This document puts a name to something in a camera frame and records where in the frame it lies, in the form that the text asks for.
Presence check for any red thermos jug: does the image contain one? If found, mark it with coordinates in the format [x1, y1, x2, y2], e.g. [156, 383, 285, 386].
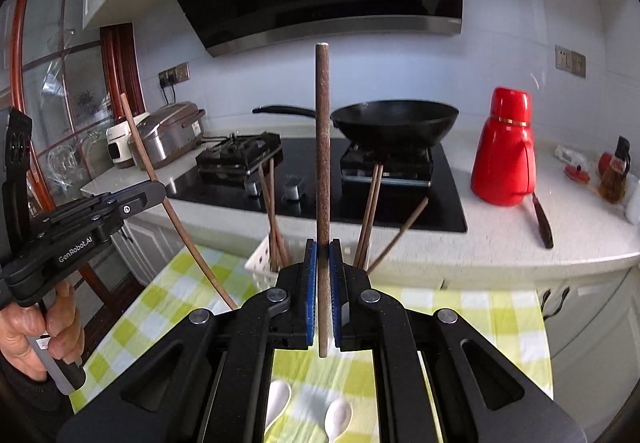
[470, 86, 538, 204]

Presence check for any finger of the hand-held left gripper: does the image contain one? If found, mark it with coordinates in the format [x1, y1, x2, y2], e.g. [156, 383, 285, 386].
[82, 180, 164, 210]
[97, 184, 169, 241]

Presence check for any black glass gas cooktop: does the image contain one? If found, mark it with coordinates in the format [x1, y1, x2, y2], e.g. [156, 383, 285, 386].
[165, 137, 468, 234]

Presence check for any black burner grate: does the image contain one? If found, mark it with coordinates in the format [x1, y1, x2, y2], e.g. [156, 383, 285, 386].
[340, 142, 432, 187]
[195, 133, 282, 184]

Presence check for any small white appliance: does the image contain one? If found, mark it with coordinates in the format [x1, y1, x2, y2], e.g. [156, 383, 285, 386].
[106, 112, 151, 169]

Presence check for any white base cabinet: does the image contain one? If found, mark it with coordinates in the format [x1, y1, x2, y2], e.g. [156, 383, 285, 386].
[120, 210, 263, 286]
[537, 268, 640, 443]

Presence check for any black wok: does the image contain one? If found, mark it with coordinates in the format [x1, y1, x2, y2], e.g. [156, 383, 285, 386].
[252, 99, 460, 147]

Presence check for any white perforated utensil holder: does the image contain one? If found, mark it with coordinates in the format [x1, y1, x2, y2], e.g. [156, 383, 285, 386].
[245, 235, 373, 293]

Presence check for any amber oil bottle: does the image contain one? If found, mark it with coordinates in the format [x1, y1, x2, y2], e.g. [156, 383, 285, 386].
[599, 136, 632, 204]

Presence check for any brown silver rice cooker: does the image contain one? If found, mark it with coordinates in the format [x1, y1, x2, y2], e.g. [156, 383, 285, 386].
[127, 102, 206, 169]

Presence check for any dark handled knife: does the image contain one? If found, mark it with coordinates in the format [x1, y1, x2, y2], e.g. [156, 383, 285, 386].
[530, 190, 555, 250]

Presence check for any black cabinet handle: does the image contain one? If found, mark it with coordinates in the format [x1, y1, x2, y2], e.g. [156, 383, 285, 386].
[539, 287, 571, 319]

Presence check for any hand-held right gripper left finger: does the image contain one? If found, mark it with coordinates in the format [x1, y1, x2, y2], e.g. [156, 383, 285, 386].
[56, 238, 318, 443]

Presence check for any yellow white checkered tablecloth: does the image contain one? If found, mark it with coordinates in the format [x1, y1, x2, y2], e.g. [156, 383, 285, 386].
[67, 248, 556, 443]

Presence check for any white ceramic spoon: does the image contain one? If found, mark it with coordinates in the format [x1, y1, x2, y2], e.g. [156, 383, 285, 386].
[322, 398, 355, 443]
[264, 380, 293, 443]

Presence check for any gold wall socket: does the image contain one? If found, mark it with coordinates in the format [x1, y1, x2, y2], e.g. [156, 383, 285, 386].
[158, 62, 191, 86]
[555, 44, 587, 76]

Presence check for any wooden framed glass door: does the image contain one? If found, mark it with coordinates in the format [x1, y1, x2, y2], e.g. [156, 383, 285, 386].
[0, 0, 151, 304]

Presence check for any white plastic packet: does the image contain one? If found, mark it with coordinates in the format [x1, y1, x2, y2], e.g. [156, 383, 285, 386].
[554, 143, 593, 166]

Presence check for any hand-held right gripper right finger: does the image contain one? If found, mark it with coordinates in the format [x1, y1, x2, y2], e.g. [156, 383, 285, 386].
[330, 238, 586, 443]

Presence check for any person's left hand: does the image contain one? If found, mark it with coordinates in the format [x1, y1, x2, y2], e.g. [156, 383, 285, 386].
[0, 280, 86, 381]

